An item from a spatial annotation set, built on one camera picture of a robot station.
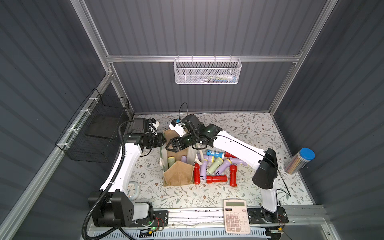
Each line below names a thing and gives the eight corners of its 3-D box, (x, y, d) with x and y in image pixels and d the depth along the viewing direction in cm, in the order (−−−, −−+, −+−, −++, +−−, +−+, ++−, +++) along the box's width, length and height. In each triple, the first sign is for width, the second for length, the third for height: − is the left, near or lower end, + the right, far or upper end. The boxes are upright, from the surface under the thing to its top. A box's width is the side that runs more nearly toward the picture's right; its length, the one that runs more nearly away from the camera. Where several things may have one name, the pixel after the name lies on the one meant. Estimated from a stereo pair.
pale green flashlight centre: (205, 170, 90) (205, 169, 89) (218, 157, 96) (218, 155, 94) (210, 175, 88) (210, 173, 87) (223, 161, 94) (223, 160, 92)
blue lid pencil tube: (285, 174, 90) (303, 158, 75) (281, 164, 94) (298, 147, 79) (297, 174, 90) (318, 158, 75) (292, 164, 94) (311, 147, 79)
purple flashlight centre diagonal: (214, 173, 89) (214, 171, 87) (226, 159, 95) (227, 157, 93) (219, 177, 87) (220, 176, 85) (231, 163, 93) (232, 161, 91)
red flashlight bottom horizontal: (206, 183, 87) (206, 181, 84) (205, 177, 89) (206, 175, 86) (226, 182, 87) (227, 179, 84) (225, 176, 89) (226, 173, 86)
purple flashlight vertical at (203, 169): (198, 180, 87) (198, 178, 85) (201, 156, 97) (201, 154, 95) (205, 181, 87) (206, 179, 84) (208, 157, 96) (208, 155, 94)
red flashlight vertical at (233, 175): (229, 186, 86) (230, 184, 83) (229, 166, 93) (230, 164, 90) (235, 187, 85) (237, 185, 82) (236, 167, 93) (237, 165, 90)
